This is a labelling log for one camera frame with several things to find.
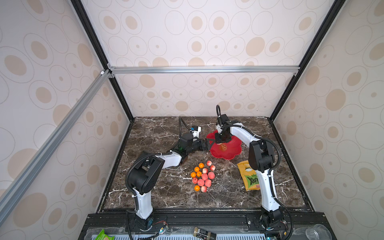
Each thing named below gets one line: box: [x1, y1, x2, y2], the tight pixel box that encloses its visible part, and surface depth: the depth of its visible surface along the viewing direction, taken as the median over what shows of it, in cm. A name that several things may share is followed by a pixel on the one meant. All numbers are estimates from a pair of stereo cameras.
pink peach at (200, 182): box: [197, 178, 205, 187], surface depth 86 cm
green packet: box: [94, 229, 116, 240], surface depth 70 cm
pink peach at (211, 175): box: [208, 171, 216, 180], surface depth 89 cm
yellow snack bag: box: [237, 160, 260, 191], surface depth 88 cm
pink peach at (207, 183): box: [204, 179, 212, 188], surface depth 86 cm
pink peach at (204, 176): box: [201, 173, 208, 181], surface depth 88 cm
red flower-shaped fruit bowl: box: [206, 130, 242, 160], surface depth 105 cm
